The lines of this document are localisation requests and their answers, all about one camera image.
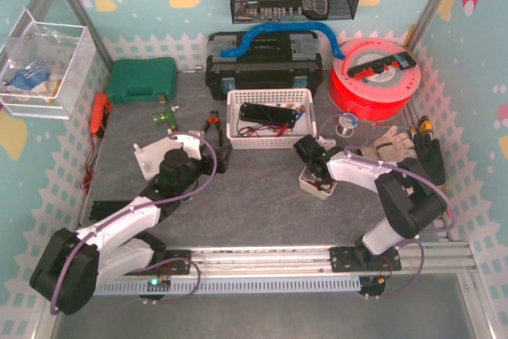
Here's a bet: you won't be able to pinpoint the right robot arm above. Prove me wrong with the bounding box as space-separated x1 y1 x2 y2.
294 134 449 273

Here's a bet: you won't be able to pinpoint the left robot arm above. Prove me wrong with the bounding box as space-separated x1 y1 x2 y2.
29 133 233 315

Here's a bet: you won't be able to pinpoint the white perforated basket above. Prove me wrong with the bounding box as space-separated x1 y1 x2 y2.
226 88 317 150

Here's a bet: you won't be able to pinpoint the white peg fixture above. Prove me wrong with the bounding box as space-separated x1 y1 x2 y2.
133 137 183 180

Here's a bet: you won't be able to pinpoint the orange black pliers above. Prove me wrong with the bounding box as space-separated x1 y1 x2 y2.
203 110 225 147

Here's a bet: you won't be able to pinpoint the small white tray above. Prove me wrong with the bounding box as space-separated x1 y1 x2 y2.
298 167 337 200

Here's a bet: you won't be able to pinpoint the green small motor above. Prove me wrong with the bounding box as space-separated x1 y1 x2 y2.
152 106 179 131

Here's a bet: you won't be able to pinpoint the white work gloves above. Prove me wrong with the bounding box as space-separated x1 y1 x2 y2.
360 125 418 163

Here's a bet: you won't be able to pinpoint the red multimeter leads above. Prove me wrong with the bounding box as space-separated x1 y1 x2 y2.
80 135 98 194

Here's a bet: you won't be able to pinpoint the red filament spool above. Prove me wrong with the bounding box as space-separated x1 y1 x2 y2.
328 37 421 121

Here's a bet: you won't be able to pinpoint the black toolbox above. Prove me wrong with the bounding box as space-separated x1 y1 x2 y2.
205 32 323 101

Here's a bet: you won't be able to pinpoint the orange multimeter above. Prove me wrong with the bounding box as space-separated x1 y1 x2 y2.
89 92 112 139

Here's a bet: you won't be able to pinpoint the green plastic case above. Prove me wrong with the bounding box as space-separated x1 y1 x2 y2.
106 57 178 104

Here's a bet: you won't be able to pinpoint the yellow black screwdriver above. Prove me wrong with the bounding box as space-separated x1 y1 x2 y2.
410 116 433 136

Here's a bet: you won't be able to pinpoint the black glove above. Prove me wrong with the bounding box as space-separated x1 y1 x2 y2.
414 133 445 187

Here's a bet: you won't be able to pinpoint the black red connector strip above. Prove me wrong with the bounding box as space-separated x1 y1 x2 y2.
347 52 417 80

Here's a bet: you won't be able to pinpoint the blue white gloves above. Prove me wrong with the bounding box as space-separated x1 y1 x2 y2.
7 62 51 94

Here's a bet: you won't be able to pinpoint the clear acrylic box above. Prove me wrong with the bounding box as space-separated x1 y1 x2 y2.
1 10 96 120

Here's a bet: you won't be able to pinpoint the solder wire spool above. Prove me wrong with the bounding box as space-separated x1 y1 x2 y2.
336 113 358 138

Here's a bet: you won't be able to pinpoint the blue corrugated hose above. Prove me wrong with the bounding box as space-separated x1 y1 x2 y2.
221 21 346 60

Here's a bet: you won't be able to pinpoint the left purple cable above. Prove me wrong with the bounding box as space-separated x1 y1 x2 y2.
48 132 218 315

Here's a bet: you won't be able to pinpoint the purple cable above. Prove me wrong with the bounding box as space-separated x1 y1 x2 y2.
317 112 459 301
48 132 218 315

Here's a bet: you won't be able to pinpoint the grey slotted cable duct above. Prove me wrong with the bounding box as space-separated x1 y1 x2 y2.
94 275 361 296

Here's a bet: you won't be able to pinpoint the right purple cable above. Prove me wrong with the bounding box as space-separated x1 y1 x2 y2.
317 112 459 301

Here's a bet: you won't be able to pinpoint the aluminium rail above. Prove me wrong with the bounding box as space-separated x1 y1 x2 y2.
94 241 477 277

